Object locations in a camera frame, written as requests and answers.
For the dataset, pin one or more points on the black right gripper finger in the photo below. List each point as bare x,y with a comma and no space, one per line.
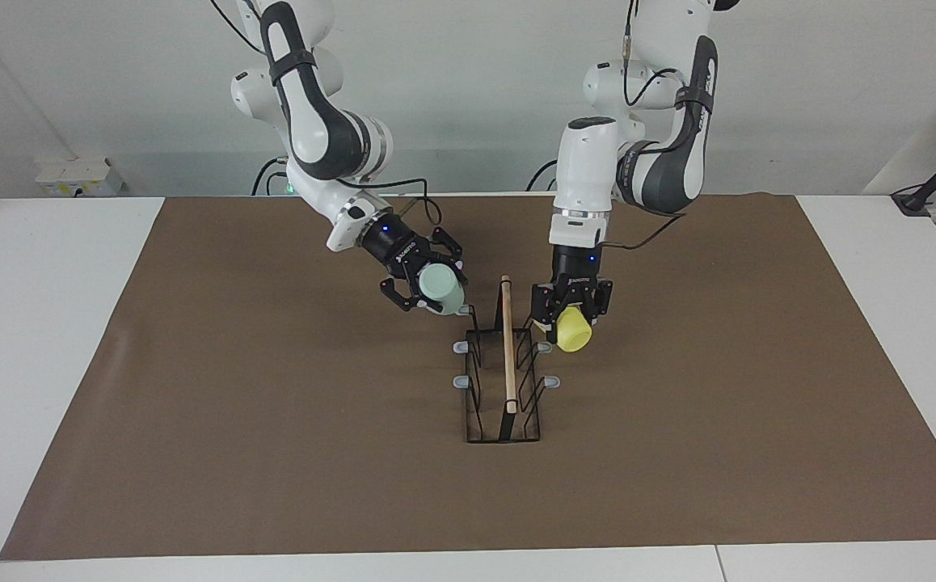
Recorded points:
405,293
452,249

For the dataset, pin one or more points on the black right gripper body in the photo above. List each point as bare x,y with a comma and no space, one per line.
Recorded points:
395,246

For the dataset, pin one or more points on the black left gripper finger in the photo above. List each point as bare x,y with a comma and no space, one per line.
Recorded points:
545,307
604,299

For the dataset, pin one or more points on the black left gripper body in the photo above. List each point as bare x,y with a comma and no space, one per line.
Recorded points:
577,275

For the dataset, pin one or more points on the pale green plastic cup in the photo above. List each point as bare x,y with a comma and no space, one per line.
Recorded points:
441,289

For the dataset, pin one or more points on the yellow plastic cup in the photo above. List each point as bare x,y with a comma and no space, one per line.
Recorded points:
575,331

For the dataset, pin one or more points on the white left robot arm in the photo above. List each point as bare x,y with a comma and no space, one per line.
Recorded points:
662,170

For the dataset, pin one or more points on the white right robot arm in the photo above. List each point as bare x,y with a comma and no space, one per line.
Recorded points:
314,121

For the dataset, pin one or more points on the brown table mat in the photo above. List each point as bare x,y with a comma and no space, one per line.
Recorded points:
274,453

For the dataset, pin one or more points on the white wall socket box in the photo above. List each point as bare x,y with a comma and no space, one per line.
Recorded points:
80,178

